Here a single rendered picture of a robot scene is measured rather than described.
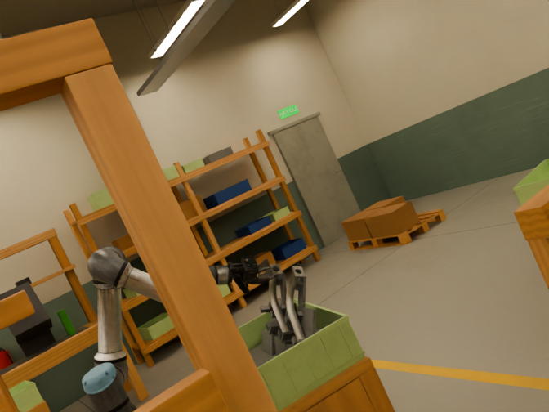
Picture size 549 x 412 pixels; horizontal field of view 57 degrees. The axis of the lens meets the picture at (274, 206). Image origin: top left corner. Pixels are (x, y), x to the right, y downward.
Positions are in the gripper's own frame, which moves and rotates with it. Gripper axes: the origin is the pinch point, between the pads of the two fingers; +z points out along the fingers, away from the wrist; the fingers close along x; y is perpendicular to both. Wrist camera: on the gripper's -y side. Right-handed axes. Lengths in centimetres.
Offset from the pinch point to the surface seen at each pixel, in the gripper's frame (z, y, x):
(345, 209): 342, -396, 463
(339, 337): 12.7, 4.0, -37.2
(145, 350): -26, -394, 238
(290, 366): -6.6, -1.5, -41.9
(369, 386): 21, -7, -52
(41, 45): -73, 109, -36
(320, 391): 3, -6, -50
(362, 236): 276, -306, 308
